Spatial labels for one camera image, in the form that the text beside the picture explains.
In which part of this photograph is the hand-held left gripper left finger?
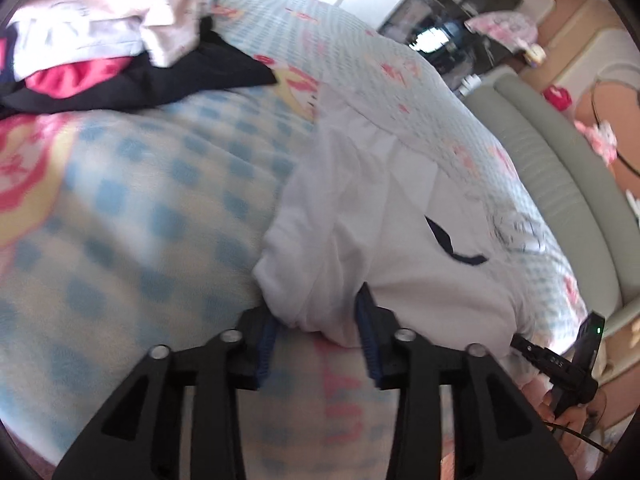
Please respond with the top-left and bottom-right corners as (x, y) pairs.
(52, 307), (279, 480)

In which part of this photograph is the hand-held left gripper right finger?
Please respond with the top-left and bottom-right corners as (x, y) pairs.
(354, 282), (576, 480)

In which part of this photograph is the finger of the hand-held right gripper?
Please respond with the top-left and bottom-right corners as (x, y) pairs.
(511, 334), (539, 361)

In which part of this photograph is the white shirt with navy trim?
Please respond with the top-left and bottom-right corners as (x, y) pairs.
(252, 82), (539, 392)

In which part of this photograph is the person's right hand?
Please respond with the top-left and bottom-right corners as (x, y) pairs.
(542, 390), (591, 456)

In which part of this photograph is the folded white printed garment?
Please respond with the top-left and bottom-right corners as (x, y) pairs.
(492, 212), (549, 254)

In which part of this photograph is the grey padded headboard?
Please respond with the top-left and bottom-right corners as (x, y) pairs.
(462, 72), (632, 342)

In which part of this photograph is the blue checked printed blanket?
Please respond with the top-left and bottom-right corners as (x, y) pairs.
(0, 0), (591, 476)

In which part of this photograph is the pink cat plush toy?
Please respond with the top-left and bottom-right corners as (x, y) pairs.
(575, 120), (619, 166)

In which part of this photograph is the red plush toy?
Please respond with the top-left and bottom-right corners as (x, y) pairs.
(544, 86), (574, 111)

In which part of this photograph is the black garment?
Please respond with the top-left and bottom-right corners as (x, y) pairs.
(0, 25), (279, 122)

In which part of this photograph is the pink cloth bundle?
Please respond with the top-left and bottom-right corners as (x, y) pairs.
(464, 10), (539, 54)

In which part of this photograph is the hot pink garment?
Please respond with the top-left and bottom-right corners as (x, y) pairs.
(25, 56), (134, 99)

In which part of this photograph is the dark glass wardrobe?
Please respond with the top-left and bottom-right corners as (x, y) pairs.
(377, 0), (524, 97)

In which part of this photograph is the white small-print garment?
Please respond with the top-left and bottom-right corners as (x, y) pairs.
(117, 0), (212, 69)

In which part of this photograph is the pale pink printed garment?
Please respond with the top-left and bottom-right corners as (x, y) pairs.
(7, 0), (147, 82)

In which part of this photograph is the black cable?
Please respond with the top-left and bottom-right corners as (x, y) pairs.
(542, 420), (612, 457)

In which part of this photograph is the round black ring wall lamp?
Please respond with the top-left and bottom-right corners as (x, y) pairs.
(590, 62), (640, 179)

